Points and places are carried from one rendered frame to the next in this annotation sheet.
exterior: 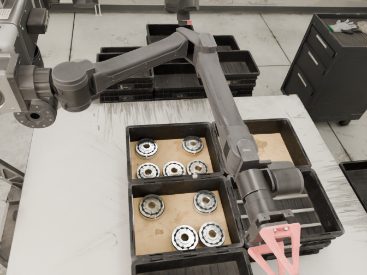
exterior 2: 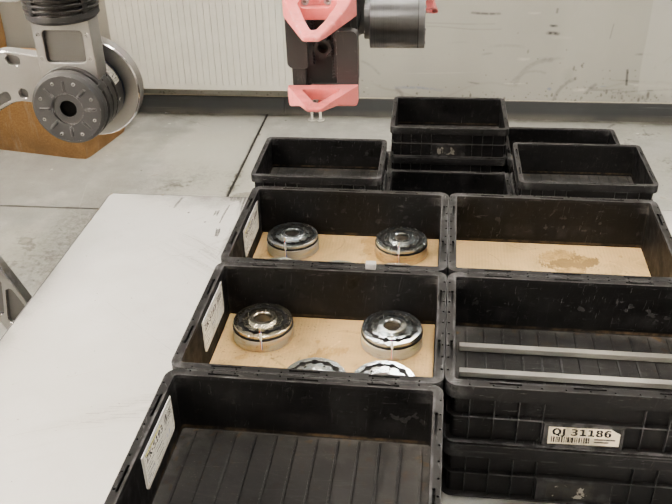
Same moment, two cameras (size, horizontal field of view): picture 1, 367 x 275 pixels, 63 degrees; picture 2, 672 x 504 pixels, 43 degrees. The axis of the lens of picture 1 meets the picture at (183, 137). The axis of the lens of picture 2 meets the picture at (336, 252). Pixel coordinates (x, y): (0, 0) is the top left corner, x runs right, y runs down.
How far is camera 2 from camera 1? 0.75 m
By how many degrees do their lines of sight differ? 26
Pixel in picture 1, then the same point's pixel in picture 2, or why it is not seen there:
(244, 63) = (628, 179)
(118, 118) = not seen: hidden behind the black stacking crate
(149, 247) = not seen: hidden behind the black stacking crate
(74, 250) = (81, 411)
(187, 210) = (344, 346)
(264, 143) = (591, 260)
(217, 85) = not seen: outside the picture
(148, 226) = (243, 359)
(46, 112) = (88, 100)
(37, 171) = (66, 284)
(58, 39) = (217, 157)
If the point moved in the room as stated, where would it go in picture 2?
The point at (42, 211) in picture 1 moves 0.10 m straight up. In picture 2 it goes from (47, 343) to (37, 301)
